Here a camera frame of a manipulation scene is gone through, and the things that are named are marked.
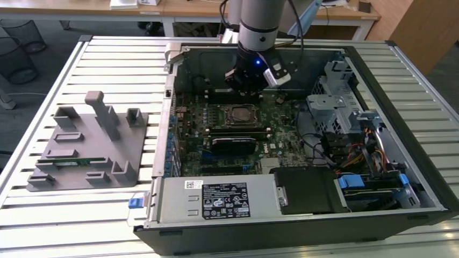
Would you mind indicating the silver CPU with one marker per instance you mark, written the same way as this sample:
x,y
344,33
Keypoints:
x,y
240,114

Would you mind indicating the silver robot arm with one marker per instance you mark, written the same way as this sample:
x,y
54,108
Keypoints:
x,y
257,24

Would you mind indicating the CPU socket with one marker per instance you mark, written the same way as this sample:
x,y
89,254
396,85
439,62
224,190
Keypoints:
x,y
240,124

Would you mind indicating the green motherboard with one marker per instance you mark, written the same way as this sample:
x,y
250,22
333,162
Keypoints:
x,y
286,129

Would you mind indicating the graphics card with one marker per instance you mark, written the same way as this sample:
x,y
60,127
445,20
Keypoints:
x,y
232,146

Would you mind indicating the silver chipset heatsink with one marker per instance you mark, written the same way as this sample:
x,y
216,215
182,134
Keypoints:
x,y
270,164

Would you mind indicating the white box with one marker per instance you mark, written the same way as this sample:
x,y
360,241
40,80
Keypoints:
x,y
122,4
148,2

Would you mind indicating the small black box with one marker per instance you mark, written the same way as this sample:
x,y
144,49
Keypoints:
x,y
364,6

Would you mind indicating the black plastic shroud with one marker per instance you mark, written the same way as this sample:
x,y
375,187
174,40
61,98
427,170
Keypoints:
x,y
308,190

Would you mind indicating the hard disk in blue carrier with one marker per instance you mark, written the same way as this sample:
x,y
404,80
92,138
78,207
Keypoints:
x,y
349,181

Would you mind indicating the silver power supply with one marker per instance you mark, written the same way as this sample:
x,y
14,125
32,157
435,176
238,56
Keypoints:
x,y
172,193

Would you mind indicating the wooden desk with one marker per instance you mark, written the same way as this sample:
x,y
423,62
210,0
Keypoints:
x,y
89,12

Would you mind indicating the wooden cabinet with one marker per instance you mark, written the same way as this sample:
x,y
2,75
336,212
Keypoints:
x,y
429,35

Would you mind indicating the grey parts rack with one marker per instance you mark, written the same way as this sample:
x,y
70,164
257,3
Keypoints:
x,y
89,166

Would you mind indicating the green RAM stick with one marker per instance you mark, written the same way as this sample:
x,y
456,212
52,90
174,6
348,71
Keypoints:
x,y
80,161

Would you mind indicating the blue case latch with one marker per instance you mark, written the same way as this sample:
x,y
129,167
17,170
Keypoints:
x,y
134,203

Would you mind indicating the black mesh wastebasket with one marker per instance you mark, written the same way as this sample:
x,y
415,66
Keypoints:
x,y
13,61
26,35

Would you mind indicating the white stand foot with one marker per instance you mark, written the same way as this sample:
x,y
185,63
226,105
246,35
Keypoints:
x,y
6,102

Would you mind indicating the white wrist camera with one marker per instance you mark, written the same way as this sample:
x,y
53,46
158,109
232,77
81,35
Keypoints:
x,y
277,78

